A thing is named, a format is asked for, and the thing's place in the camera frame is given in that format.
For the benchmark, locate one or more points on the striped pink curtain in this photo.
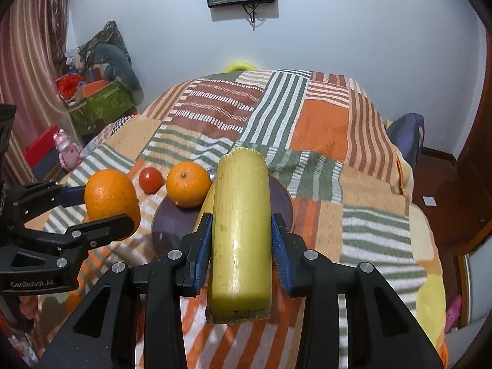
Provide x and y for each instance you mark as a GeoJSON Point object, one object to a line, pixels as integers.
{"type": "Point", "coordinates": [30, 65]}

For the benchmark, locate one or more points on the yellow banana piece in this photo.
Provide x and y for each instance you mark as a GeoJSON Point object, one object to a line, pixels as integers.
{"type": "Point", "coordinates": [240, 219]}

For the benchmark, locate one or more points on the large orange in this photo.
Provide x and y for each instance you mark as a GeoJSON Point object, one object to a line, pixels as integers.
{"type": "Point", "coordinates": [111, 196]}

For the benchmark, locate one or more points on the camouflage cushion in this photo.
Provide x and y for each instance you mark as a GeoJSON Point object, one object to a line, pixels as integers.
{"type": "Point", "coordinates": [105, 38]}

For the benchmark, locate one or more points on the red tomato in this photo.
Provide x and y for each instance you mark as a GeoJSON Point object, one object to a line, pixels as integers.
{"type": "Point", "coordinates": [150, 180]}

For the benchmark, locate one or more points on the grey plush toy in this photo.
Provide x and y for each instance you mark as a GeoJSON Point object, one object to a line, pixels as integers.
{"type": "Point", "coordinates": [123, 69]}

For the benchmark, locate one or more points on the small orange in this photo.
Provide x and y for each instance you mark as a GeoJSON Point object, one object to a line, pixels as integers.
{"type": "Point", "coordinates": [188, 184]}

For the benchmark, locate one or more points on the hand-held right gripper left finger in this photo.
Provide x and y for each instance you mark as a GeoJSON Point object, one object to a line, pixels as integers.
{"type": "Point", "coordinates": [202, 255]}

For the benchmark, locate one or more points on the red box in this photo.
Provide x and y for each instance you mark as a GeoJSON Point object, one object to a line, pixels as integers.
{"type": "Point", "coordinates": [40, 148]}

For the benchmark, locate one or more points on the blue chair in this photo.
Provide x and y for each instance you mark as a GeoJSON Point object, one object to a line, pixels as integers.
{"type": "Point", "coordinates": [407, 138]}

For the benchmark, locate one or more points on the red mesh bag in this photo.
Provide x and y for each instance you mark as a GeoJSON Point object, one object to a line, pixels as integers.
{"type": "Point", "coordinates": [69, 86]}

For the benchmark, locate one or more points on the pink slipper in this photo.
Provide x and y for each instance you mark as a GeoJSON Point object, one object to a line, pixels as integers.
{"type": "Point", "coordinates": [454, 313]}

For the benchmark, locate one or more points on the yellow round object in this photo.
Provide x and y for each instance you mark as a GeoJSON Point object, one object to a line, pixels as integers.
{"type": "Point", "coordinates": [239, 66]}

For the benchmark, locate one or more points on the white paper scrap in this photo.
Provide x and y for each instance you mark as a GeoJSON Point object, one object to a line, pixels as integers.
{"type": "Point", "coordinates": [429, 200]}

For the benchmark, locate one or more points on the striped patchwork blanket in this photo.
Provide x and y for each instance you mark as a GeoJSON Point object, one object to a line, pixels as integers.
{"type": "Point", "coordinates": [326, 142]}

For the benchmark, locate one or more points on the wooden door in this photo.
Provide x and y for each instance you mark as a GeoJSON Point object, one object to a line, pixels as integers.
{"type": "Point", "coordinates": [474, 142]}

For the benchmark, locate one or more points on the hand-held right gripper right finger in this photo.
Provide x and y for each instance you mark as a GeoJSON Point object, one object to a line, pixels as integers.
{"type": "Point", "coordinates": [280, 257]}

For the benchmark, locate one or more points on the green cardboard box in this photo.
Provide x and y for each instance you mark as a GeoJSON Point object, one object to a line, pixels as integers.
{"type": "Point", "coordinates": [103, 109]}

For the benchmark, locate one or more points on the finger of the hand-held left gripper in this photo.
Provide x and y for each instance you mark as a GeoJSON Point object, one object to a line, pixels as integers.
{"type": "Point", "coordinates": [111, 226]}
{"type": "Point", "coordinates": [73, 196]}

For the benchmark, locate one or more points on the pink toy figure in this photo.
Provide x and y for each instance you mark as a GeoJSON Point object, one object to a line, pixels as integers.
{"type": "Point", "coordinates": [67, 152]}

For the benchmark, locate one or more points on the purple round plate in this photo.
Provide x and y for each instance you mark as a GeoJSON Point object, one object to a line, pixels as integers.
{"type": "Point", "coordinates": [169, 226]}

